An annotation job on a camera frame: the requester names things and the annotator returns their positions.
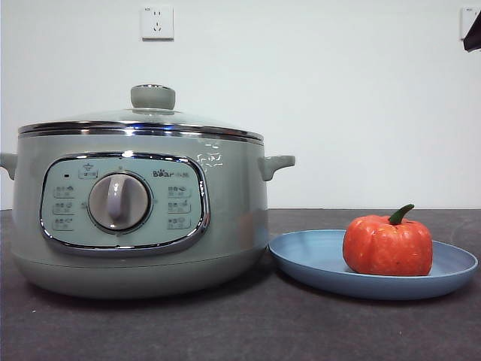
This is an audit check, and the white wall socket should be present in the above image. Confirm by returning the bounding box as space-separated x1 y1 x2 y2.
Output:
460 6 481 41
141 5 175 41

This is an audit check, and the blue round plate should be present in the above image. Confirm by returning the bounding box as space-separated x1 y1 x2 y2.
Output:
268 229 479 301

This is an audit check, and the glass lid with green knob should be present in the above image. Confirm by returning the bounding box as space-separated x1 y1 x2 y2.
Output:
18 84 264 146

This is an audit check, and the orange pumpkin with green stem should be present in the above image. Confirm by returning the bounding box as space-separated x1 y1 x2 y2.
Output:
342 204 434 277

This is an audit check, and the pale green electric steamer pot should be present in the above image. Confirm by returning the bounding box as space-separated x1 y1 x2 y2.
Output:
0 131 297 300

